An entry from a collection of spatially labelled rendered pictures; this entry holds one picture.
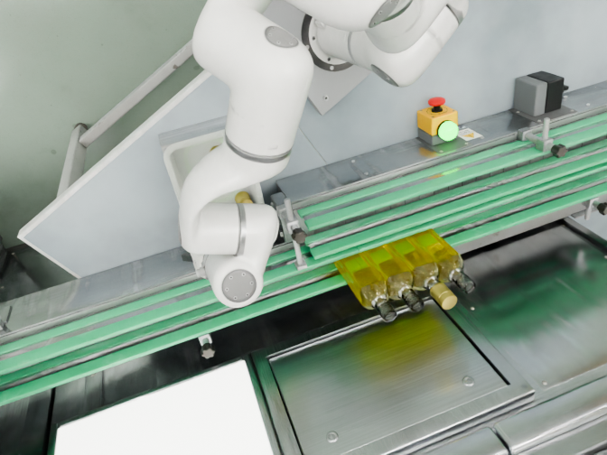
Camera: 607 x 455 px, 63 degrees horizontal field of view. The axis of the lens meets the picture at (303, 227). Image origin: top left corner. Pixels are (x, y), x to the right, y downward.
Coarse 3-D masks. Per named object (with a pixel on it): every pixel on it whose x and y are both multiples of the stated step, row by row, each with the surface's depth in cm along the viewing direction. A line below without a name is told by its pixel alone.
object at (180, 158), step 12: (216, 132) 98; (180, 144) 97; (192, 144) 98; (204, 144) 106; (216, 144) 106; (168, 156) 97; (180, 156) 105; (192, 156) 106; (168, 168) 98; (180, 168) 106; (180, 180) 106; (180, 192) 102; (228, 192) 113; (252, 192) 111
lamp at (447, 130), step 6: (444, 120) 115; (450, 120) 115; (438, 126) 115; (444, 126) 114; (450, 126) 113; (456, 126) 114; (438, 132) 115; (444, 132) 114; (450, 132) 114; (456, 132) 114; (444, 138) 115; (450, 138) 115
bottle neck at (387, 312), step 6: (378, 300) 97; (384, 300) 97; (378, 306) 96; (384, 306) 96; (390, 306) 96; (378, 312) 96; (384, 312) 95; (390, 312) 97; (396, 312) 95; (384, 318) 95; (390, 318) 96
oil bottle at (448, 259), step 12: (432, 228) 112; (420, 240) 109; (432, 240) 108; (444, 240) 108; (432, 252) 105; (444, 252) 104; (456, 252) 104; (444, 264) 102; (456, 264) 101; (444, 276) 102
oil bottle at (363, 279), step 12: (336, 264) 113; (348, 264) 106; (360, 264) 105; (348, 276) 106; (360, 276) 102; (372, 276) 101; (360, 288) 99; (372, 288) 99; (384, 288) 99; (360, 300) 101; (372, 300) 98
